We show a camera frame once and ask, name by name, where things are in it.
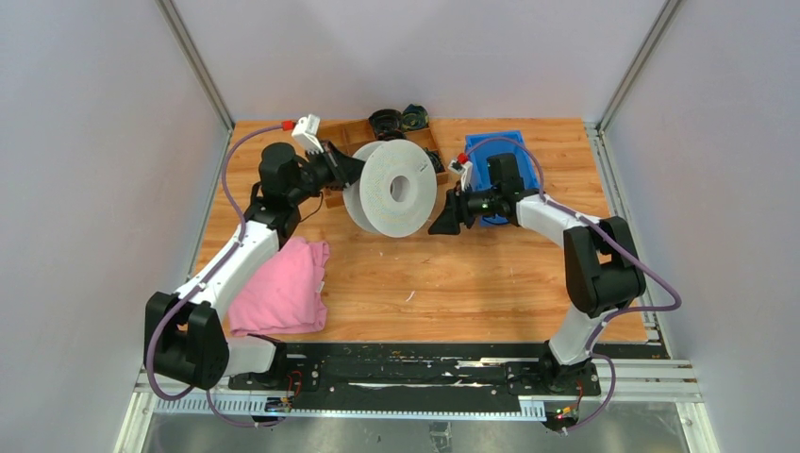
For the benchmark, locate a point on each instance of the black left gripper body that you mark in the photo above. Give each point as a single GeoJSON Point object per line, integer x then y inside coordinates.
{"type": "Point", "coordinates": [324, 171]}

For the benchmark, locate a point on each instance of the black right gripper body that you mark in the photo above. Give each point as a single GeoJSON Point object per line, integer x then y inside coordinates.
{"type": "Point", "coordinates": [471, 205]}

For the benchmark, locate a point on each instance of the grey perforated cable spool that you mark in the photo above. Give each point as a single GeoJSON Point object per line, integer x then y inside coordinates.
{"type": "Point", "coordinates": [396, 191]}

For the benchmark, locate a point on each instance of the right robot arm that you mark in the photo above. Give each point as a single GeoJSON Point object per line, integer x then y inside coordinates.
{"type": "Point", "coordinates": [602, 276]}

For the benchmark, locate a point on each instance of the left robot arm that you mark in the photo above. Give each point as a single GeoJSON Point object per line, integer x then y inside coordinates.
{"type": "Point", "coordinates": [183, 335]}

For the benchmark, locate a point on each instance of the wooden divided tray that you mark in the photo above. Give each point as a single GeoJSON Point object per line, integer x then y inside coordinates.
{"type": "Point", "coordinates": [348, 137]}

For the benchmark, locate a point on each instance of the green patterned rolled tie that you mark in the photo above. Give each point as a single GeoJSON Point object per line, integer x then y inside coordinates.
{"type": "Point", "coordinates": [436, 161]}

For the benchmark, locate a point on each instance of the blue plastic bin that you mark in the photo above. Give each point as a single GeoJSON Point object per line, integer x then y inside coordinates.
{"type": "Point", "coordinates": [497, 173]}

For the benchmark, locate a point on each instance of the black rolled tie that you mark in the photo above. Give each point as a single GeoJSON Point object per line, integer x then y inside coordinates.
{"type": "Point", "coordinates": [386, 124]}

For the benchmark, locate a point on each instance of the pink folded cloth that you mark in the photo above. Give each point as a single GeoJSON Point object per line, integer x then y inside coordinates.
{"type": "Point", "coordinates": [284, 296]}

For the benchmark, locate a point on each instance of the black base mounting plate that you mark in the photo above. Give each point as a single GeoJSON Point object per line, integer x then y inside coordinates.
{"type": "Point", "coordinates": [317, 364]}

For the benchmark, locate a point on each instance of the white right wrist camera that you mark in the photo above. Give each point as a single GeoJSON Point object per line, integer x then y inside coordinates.
{"type": "Point", "coordinates": [462, 167]}

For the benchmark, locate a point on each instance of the aluminium frame rail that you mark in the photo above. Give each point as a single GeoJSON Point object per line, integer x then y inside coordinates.
{"type": "Point", "coordinates": [610, 381]}

